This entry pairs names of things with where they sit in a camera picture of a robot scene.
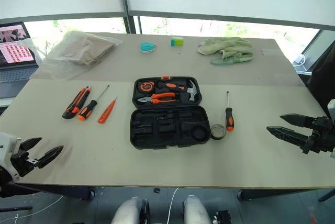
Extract black box with white parts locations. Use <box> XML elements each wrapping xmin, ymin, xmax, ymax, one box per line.
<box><xmin>212</xmin><ymin>209</ymin><xmax>233</xmax><ymax>224</ymax></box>

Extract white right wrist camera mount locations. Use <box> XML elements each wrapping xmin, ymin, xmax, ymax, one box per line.
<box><xmin>327</xmin><ymin>99</ymin><xmax>335</xmax><ymax>160</ymax></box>

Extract black tape roll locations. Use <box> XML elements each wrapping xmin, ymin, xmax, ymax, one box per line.
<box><xmin>210</xmin><ymin>124</ymin><xmax>227</xmax><ymax>140</ymax></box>

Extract black chair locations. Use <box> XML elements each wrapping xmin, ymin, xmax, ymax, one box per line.
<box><xmin>308</xmin><ymin>42</ymin><xmax>335</xmax><ymax>120</ymax></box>

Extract silver robot leg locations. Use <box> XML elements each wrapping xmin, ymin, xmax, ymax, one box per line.
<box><xmin>110</xmin><ymin>196</ymin><xmax>150</xmax><ymax>224</ymax></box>
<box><xmin>182</xmin><ymin>195</ymin><xmax>211</xmax><ymax>224</ymax></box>

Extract clear bag with brown cardboard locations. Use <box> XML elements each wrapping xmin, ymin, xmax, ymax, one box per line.
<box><xmin>25</xmin><ymin>31</ymin><xmax>123</xmax><ymax>81</ymax></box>

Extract orange test pen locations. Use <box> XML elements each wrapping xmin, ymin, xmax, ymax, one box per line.
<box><xmin>97</xmin><ymin>97</ymin><xmax>118</xmax><ymax>125</ymax></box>

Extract white cable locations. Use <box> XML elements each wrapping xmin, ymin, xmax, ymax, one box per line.
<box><xmin>166</xmin><ymin>187</ymin><xmax>180</xmax><ymax>224</ymax></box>

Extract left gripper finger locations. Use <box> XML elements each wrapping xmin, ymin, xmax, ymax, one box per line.
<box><xmin>19</xmin><ymin>137</ymin><xmax>43</xmax><ymax>153</ymax></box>
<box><xmin>36</xmin><ymin>145</ymin><xmax>64</xmax><ymax>169</ymax></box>

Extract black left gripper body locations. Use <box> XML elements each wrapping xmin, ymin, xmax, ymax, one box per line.
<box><xmin>10</xmin><ymin>148</ymin><xmax>40</xmax><ymax>178</ymax></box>

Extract dark window frame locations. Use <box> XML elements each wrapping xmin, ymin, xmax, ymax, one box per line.
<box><xmin>0</xmin><ymin>0</ymin><xmax>335</xmax><ymax>36</ymax></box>

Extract open laptop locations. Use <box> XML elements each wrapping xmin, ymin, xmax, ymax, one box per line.
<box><xmin>0</xmin><ymin>21</ymin><xmax>39</xmax><ymax>99</ymax></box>

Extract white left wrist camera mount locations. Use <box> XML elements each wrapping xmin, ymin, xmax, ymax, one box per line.
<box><xmin>0</xmin><ymin>132</ymin><xmax>22</xmax><ymax>183</ymax></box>

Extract orange black tape measure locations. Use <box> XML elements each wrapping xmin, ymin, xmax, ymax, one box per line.
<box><xmin>138</xmin><ymin>80</ymin><xmax>155</xmax><ymax>93</ymax></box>

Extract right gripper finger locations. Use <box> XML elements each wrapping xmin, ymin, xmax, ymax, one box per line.
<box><xmin>280</xmin><ymin>114</ymin><xmax>315</xmax><ymax>128</ymax></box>
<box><xmin>266</xmin><ymin>126</ymin><xmax>311</xmax><ymax>152</ymax></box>

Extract orange black claw hammer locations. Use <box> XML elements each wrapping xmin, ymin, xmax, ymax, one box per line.
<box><xmin>157</xmin><ymin>78</ymin><xmax>201</xmax><ymax>103</ymax></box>

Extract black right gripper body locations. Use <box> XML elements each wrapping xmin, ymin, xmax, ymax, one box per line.
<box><xmin>301</xmin><ymin>116</ymin><xmax>335</xmax><ymax>155</ymax></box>

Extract orange black utility knife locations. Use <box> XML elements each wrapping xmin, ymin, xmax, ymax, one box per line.
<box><xmin>62</xmin><ymin>86</ymin><xmax>93</xmax><ymax>120</ymax></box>

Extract pale green towel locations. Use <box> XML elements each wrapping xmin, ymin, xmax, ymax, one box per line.
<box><xmin>197</xmin><ymin>37</ymin><xmax>255</xmax><ymax>63</ymax></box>

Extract black tool case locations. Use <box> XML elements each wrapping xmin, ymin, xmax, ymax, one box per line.
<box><xmin>129</xmin><ymin>75</ymin><xmax>212</xmax><ymax>150</ymax></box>

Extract green blue white box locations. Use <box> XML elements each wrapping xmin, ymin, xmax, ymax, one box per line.
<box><xmin>171</xmin><ymin>36</ymin><xmax>185</xmax><ymax>48</ymax></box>

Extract long shaft orange black screwdriver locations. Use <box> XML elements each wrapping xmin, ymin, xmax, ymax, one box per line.
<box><xmin>77</xmin><ymin>84</ymin><xmax>110</xmax><ymax>121</ymax></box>

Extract short shaft orange black screwdriver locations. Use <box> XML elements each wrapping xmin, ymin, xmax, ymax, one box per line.
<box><xmin>225</xmin><ymin>91</ymin><xmax>235</xmax><ymax>132</ymax></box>

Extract orange handled pliers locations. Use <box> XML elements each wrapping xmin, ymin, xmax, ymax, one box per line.
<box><xmin>137</xmin><ymin>92</ymin><xmax>177</xmax><ymax>105</ymax></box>

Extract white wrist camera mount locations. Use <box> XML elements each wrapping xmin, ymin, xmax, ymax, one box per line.
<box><xmin>0</xmin><ymin>132</ymin><xmax>22</xmax><ymax>183</ymax></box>
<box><xmin>327</xmin><ymin>99</ymin><xmax>335</xmax><ymax>160</ymax></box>

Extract teal tape measure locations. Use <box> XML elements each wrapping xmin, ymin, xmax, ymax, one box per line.
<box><xmin>139</xmin><ymin>41</ymin><xmax>158</xmax><ymax>55</ymax></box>

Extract white charger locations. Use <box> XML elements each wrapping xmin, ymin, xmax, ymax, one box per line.
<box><xmin>292</xmin><ymin>53</ymin><xmax>307</xmax><ymax>68</ymax></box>

